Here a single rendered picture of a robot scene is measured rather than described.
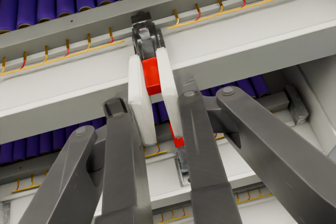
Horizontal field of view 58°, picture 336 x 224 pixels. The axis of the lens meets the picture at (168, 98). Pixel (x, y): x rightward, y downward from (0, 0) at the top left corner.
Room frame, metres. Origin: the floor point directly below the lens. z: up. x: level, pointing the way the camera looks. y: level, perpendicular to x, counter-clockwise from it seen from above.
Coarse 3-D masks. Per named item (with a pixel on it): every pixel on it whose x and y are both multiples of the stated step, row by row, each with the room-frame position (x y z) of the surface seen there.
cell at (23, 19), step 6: (18, 0) 0.33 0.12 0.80; (24, 0) 0.32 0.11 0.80; (30, 0) 0.32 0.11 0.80; (36, 0) 0.33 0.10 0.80; (18, 6) 0.31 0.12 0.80; (24, 6) 0.31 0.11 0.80; (30, 6) 0.31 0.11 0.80; (36, 6) 0.32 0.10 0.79; (18, 12) 0.30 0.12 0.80; (24, 12) 0.30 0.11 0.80; (30, 12) 0.30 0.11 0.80; (36, 12) 0.31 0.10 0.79; (18, 18) 0.29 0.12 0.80; (24, 18) 0.29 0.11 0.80; (30, 18) 0.29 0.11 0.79; (18, 24) 0.29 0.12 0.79; (24, 24) 0.29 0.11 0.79; (30, 24) 0.29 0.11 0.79
